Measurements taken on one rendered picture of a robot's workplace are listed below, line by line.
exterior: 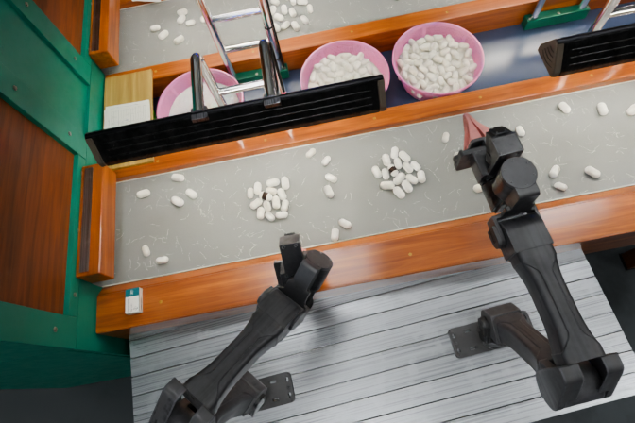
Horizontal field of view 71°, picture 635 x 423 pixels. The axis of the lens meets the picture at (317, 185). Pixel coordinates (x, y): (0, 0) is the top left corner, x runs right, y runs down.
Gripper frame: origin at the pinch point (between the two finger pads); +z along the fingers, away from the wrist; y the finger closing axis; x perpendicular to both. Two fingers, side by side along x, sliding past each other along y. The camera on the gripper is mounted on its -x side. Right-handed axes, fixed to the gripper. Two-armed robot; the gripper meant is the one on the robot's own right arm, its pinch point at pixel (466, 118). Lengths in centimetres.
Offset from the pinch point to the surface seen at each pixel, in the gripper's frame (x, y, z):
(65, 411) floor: 107, 149, -22
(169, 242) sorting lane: 33, 74, 4
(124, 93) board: 29, 82, 54
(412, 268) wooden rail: 30.9, 14.7, -19.4
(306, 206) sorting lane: 33.1, 35.9, 4.4
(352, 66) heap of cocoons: 33, 12, 46
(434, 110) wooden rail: 30.3, -5.3, 21.4
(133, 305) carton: 29, 83, -11
